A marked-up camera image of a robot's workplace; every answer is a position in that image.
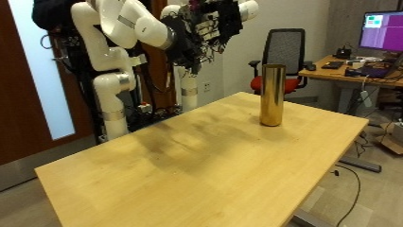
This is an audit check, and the brown door with glass panel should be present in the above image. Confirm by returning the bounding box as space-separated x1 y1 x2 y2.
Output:
0 0 99 166

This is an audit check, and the computer monitor with purple screen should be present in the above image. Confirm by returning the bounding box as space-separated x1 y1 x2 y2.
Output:
357 10 403 53

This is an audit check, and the black floor cable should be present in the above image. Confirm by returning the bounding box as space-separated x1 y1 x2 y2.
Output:
332 164 362 227

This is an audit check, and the grey table foot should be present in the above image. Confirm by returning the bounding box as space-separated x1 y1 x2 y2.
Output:
337 155 382 174

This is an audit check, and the tall gold cylinder vase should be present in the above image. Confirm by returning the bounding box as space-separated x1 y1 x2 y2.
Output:
257 63 287 128

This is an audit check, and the cardboard box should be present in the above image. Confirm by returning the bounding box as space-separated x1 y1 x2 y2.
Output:
374 121 403 155

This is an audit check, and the black mesh red seat chair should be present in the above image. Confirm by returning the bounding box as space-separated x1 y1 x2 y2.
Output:
248 27 313 96

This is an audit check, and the white box with red button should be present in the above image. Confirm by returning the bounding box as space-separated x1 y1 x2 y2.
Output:
136 101 154 114

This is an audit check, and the flat black desk device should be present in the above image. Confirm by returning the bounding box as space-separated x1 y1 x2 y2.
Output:
320 61 344 70

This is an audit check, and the black desk phone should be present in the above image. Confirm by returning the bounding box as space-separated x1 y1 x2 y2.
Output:
333 45 352 61

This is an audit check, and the wooden office desk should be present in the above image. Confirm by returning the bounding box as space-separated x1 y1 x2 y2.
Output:
297 55 403 114

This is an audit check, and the black rounded cover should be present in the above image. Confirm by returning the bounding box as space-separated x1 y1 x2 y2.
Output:
31 0 80 31

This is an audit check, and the white hanging power adapter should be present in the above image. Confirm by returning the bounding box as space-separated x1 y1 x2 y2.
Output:
358 89 373 109

